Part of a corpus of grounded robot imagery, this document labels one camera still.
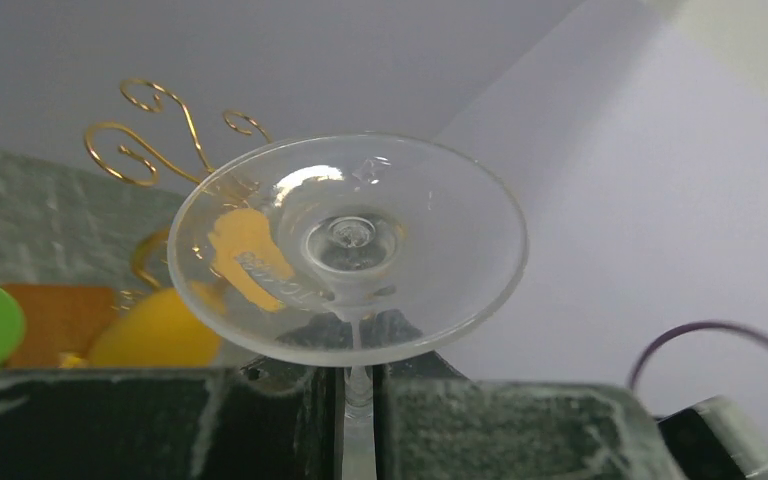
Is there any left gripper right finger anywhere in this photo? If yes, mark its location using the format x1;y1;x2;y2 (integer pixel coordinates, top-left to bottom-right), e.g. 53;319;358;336
372;354;684;479

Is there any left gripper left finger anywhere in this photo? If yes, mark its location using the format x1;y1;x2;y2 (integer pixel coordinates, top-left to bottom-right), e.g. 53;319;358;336
0;364;336;479

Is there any orange plastic goblet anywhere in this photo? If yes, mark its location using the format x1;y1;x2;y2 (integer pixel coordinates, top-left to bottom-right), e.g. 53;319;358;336
84;208;295;368

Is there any clear wine glass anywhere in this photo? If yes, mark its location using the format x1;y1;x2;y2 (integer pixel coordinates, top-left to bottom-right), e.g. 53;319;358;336
167;132;528;479

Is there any wooden rack base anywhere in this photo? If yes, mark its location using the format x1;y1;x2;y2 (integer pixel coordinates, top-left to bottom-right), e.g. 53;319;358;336
2;283;117;368

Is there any gold wire glass rack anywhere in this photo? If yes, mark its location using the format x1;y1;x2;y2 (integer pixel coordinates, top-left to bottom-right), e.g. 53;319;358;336
83;77;273;291

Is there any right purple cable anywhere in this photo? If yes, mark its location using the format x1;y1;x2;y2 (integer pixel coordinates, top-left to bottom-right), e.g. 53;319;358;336
627;321;768;480

